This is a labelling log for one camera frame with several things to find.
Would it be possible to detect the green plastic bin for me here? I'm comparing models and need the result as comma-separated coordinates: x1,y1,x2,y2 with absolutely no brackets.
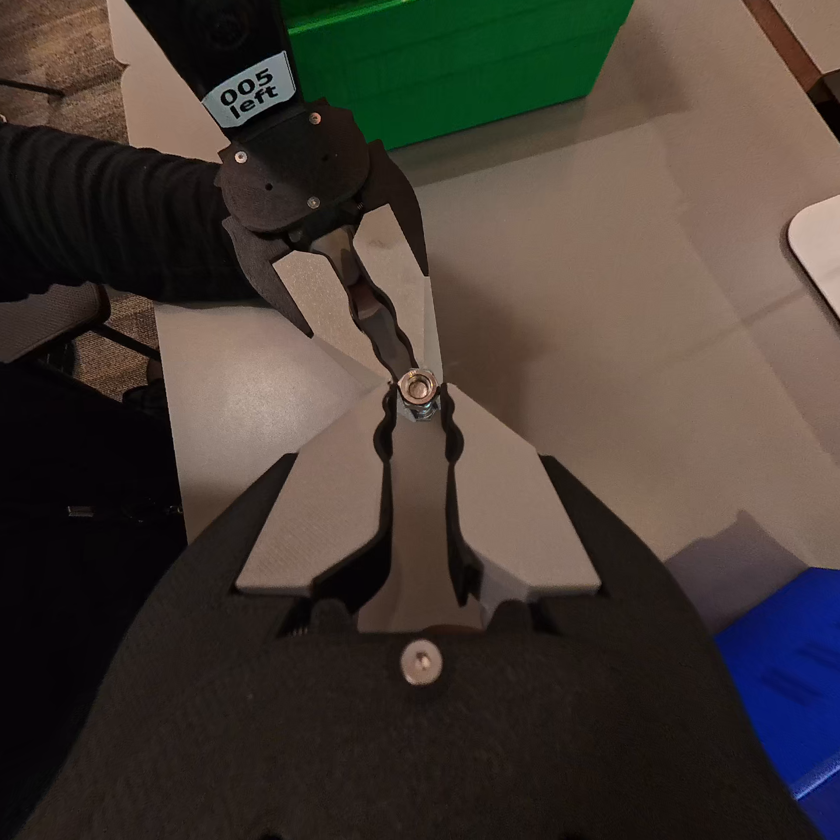
279,0,636,154

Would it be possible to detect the white rectangular base plate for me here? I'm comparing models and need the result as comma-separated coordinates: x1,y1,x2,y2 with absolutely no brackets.
787,193,840,324

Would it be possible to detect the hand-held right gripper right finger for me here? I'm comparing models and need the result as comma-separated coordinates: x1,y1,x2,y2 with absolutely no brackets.
444,382,602,626

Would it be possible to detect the person's left forearm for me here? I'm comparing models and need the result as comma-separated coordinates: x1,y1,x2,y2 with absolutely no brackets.
0,123,265,305

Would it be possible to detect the black floor cable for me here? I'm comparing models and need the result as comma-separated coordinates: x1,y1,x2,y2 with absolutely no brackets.
0,77,67,100

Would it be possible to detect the silver hex nut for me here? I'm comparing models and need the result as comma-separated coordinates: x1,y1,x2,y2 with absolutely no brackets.
395,367,439,407

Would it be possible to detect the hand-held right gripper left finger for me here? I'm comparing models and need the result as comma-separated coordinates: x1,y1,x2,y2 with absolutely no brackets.
235,382,395,613

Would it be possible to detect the blue plastic bin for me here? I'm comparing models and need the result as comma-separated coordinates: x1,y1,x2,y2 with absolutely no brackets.
714,567,840,823

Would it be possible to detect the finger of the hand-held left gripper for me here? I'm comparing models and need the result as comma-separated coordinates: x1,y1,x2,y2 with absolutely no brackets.
341,209,444,388
271,251,403,387

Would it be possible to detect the silver hex bolt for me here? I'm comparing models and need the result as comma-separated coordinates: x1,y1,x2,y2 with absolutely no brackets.
394,379,441,425

